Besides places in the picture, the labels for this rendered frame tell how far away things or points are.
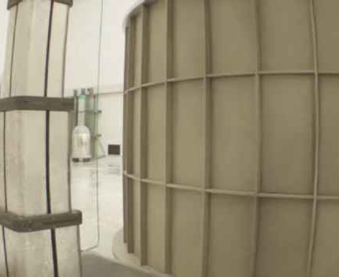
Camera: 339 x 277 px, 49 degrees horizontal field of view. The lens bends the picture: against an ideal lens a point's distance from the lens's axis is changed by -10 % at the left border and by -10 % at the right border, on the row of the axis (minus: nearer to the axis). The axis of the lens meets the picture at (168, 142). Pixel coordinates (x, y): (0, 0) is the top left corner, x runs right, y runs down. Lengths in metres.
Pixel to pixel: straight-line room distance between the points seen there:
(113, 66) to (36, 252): 8.81
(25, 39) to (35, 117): 0.14
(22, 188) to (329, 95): 0.92
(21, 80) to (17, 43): 0.07
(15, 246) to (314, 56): 0.97
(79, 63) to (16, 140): 9.59
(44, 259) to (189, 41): 1.00
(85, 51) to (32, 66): 9.46
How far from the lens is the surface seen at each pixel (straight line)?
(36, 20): 0.73
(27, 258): 0.71
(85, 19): 10.43
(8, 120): 0.72
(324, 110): 1.25
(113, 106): 9.31
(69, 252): 0.75
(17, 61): 0.73
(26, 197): 0.70
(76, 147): 8.30
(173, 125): 1.50
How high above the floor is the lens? 0.58
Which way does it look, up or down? 1 degrees down
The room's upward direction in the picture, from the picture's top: 1 degrees clockwise
